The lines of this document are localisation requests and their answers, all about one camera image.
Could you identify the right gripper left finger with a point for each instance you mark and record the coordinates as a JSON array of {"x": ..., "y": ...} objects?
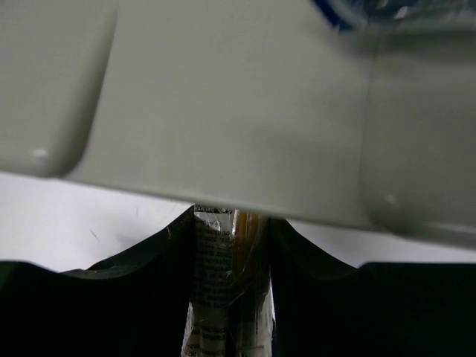
[{"x": 134, "y": 303}]

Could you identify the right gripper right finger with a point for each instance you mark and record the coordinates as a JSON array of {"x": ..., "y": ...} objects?
[{"x": 325, "y": 307}]

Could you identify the pasta bag blue yellow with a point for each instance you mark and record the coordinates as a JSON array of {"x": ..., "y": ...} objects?
[{"x": 408, "y": 16}]

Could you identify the grey three-tier shelf tray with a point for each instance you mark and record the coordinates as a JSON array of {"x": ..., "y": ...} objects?
[{"x": 258, "y": 105}]

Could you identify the pasta bag label side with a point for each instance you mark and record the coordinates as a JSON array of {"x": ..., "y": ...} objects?
[{"x": 231, "y": 308}]

